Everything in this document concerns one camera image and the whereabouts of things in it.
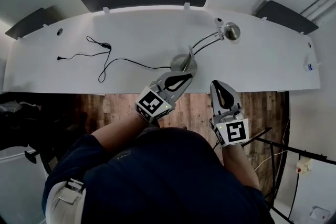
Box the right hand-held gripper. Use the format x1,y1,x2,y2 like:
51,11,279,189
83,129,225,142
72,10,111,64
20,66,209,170
209,80,250,148

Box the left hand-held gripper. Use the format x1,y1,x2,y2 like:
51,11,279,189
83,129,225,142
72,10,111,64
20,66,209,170
135,71,194,123

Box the silver desk lamp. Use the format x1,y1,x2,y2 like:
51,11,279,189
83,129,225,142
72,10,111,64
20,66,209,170
170,22,242,77

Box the person's right forearm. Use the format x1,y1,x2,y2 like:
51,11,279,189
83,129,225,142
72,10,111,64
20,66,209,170
222,143,261,191

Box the person's left forearm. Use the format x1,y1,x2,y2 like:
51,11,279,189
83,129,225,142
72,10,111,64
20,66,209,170
90,112,152,160

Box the black metal stand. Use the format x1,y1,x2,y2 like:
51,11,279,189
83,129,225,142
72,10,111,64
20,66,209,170
255,126,336,221

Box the person's navy shirt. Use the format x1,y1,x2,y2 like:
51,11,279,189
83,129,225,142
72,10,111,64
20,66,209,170
41,127,276,224

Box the white floor socket box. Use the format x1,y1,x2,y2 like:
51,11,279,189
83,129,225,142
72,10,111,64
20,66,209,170
309,205,332,220

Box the black office chair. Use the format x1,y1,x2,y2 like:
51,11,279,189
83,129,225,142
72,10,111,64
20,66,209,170
0,91,88,179

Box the person's beige trousers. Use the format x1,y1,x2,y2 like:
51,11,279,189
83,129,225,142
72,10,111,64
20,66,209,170
45,178,87,224

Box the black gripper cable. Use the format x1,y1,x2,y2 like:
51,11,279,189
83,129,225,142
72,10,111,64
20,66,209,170
212,138,224,152

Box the thin white cable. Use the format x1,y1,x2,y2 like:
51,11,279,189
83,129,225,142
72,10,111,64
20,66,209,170
254,150,289,172

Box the white power strip red switch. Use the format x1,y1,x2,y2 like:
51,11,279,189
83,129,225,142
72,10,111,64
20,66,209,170
296,158,313,175

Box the black power strip cable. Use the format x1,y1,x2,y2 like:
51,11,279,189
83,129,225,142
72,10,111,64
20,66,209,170
287,173,300,221

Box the white wall pipes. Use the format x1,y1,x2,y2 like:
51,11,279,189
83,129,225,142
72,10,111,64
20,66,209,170
300,0,336,20

